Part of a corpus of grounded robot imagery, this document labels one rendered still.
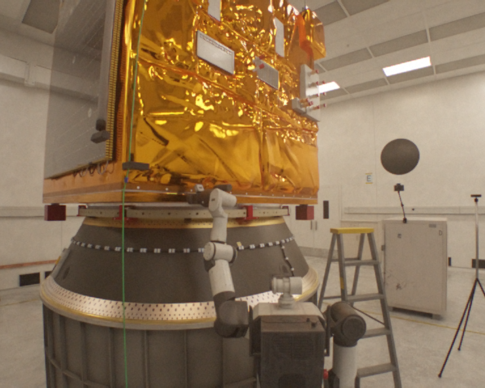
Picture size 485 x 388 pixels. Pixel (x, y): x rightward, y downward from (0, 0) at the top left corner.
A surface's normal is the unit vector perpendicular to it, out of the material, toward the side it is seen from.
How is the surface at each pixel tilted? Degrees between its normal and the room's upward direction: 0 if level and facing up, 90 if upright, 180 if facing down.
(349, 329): 89
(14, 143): 90
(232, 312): 47
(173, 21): 92
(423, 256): 90
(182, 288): 62
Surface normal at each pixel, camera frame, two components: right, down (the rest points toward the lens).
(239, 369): 0.44, -0.04
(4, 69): 0.77, -0.03
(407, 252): -0.64, -0.04
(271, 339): -0.07, -0.06
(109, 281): -0.22, -0.50
